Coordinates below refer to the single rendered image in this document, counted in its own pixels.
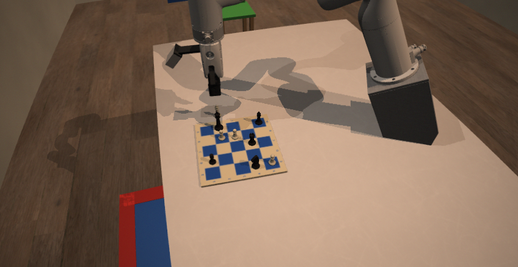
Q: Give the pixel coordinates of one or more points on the blue and tan chessboard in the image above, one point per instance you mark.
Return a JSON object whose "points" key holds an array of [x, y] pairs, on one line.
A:
{"points": [[233, 157]]}

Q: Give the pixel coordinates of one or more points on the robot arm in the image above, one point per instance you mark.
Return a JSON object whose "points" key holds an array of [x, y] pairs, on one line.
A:
{"points": [[379, 21]]}

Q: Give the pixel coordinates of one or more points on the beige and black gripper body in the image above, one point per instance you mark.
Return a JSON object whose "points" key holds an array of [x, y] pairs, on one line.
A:
{"points": [[211, 54]]}

